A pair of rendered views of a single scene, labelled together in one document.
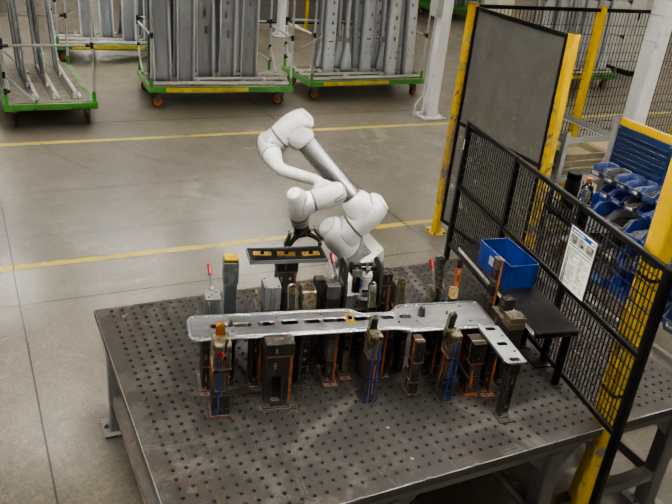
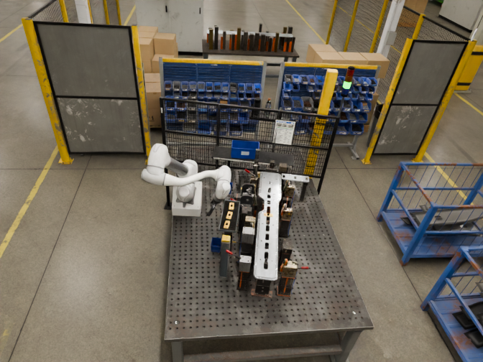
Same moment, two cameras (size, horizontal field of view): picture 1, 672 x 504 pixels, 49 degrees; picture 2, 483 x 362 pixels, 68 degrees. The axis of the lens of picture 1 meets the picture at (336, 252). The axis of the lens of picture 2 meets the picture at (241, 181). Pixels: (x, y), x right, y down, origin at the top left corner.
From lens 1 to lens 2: 327 cm
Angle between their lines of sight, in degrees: 60
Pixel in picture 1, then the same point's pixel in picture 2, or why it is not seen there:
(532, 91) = (114, 62)
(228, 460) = (320, 296)
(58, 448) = not seen: outside the picture
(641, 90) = not seen: hidden behind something
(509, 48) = (82, 42)
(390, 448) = (317, 238)
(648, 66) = (87, 19)
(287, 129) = (164, 160)
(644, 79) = not seen: hidden behind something
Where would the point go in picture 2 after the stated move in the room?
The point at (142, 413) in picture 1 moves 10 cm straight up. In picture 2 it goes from (281, 326) to (282, 319)
